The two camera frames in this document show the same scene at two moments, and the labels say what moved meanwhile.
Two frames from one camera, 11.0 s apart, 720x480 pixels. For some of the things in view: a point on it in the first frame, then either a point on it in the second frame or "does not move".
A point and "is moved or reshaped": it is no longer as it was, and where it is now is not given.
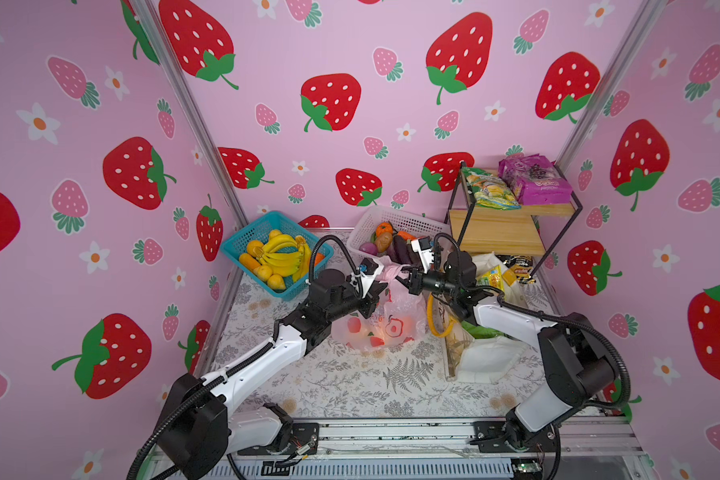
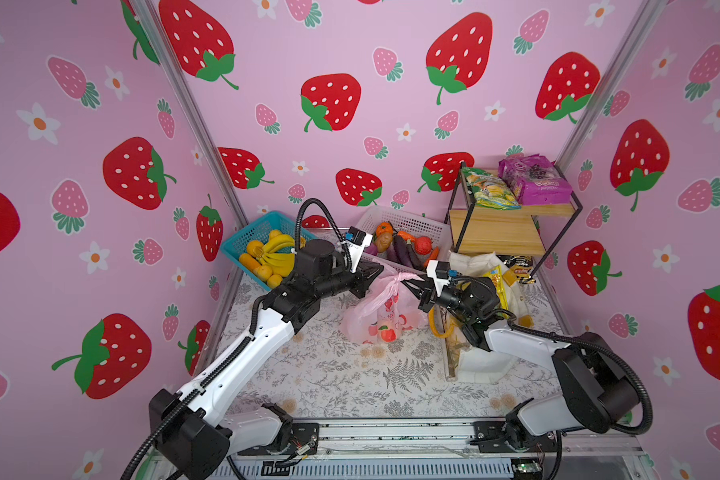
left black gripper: x=369 y=300 -> x=359 y=283
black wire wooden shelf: x=531 y=230 does not move
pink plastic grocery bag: x=400 y=316 is moved or reshaped
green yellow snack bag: x=489 y=191 does not move
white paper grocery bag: x=479 y=360 does not move
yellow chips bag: x=493 y=278 does not move
